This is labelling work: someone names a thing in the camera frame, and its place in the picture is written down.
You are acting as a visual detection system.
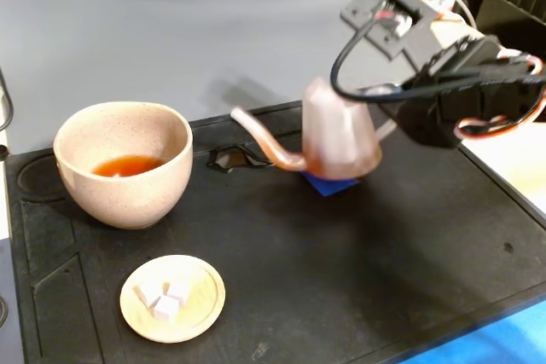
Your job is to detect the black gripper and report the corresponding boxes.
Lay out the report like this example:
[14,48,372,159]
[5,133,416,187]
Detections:
[382,18,526,150]

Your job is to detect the translucent pink gooseneck kettle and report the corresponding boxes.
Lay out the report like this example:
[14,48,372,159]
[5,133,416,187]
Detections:
[229,77,398,181]

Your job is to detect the dark red tea liquid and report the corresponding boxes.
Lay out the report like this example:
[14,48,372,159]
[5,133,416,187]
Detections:
[91,154,166,178]

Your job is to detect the beige speckled ceramic cup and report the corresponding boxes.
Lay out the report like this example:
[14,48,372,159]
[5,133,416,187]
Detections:
[52,101,194,231]

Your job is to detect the blue square coaster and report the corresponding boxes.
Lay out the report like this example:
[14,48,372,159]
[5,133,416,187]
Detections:
[299,170,362,199]

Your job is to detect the black tray mat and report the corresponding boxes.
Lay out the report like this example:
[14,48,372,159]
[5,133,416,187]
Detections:
[3,99,546,364]

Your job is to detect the blue tape strip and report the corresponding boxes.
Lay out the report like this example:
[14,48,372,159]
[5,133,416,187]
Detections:
[398,295,546,364]

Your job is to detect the grey backdrop board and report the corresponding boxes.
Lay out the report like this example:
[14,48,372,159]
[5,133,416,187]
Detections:
[0,0,427,156]

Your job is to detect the round wooden plate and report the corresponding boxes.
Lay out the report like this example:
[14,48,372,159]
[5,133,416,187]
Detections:
[119,254,226,344]

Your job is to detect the white sugar cube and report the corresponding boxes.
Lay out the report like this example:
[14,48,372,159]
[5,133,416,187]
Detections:
[152,294,181,322]
[134,280,164,309]
[165,280,192,308]

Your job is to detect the red white servo wires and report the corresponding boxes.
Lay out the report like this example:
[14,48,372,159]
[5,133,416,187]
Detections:
[454,50,546,142]

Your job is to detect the black camera cable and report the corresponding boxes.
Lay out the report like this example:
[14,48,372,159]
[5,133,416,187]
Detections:
[330,18,546,103]

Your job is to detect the white cable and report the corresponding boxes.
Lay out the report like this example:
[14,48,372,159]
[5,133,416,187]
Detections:
[450,0,478,29]

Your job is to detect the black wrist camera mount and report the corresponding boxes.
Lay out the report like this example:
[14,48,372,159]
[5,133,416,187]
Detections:
[340,0,436,61]

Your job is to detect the thin black cable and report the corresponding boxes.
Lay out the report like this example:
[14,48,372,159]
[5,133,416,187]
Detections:
[0,67,15,133]

